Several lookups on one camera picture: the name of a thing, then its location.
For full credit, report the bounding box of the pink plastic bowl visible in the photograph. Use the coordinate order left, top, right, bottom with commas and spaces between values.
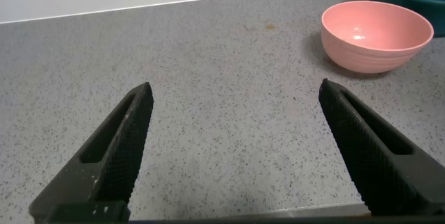
321, 0, 435, 74

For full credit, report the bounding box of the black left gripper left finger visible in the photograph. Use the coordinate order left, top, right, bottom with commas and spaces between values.
29, 81, 154, 223

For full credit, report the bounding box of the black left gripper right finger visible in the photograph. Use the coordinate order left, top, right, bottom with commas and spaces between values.
318, 78, 445, 217

